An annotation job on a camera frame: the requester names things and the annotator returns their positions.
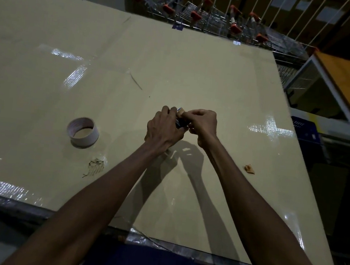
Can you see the person's right hand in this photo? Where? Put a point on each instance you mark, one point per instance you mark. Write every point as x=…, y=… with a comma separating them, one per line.
x=205, y=124

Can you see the person's left hand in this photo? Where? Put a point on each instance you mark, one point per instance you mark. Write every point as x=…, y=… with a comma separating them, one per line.
x=162, y=131

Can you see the person's right fingers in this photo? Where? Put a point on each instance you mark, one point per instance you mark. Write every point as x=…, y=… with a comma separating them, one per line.
x=195, y=117

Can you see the person's left fingers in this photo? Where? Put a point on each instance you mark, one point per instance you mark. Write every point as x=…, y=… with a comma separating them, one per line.
x=169, y=113

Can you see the small blue packet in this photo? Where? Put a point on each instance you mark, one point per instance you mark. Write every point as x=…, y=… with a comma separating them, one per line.
x=179, y=123

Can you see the person's left forearm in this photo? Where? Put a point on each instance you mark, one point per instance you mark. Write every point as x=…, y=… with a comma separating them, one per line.
x=92, y=209

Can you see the person's right forearm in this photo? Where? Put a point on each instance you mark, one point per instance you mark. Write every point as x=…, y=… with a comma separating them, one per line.
x=258, y=227

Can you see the large cardboard sheet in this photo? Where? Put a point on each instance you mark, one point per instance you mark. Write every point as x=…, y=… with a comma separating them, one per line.
x=199, y=77

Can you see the small brown paper scrap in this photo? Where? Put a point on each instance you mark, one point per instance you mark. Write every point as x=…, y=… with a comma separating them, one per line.
x=249, y=169

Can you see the small white label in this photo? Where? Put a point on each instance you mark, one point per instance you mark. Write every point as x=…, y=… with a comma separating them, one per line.
x=236, y=43

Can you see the torn tape residue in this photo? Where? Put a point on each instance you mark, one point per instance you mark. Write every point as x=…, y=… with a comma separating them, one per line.
x=96, y=165

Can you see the roll of clear tape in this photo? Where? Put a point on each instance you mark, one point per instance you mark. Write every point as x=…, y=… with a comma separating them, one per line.
x=82, y=138

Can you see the row of shopping carts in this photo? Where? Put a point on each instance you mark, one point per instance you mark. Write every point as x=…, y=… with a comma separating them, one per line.
x=211, y=19

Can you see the blue plastic crate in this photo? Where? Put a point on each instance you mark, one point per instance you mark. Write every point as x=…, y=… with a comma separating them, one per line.
x=307, y=130

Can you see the white metal railing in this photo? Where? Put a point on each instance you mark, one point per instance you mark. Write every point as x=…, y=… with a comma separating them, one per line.
x=287, y=11

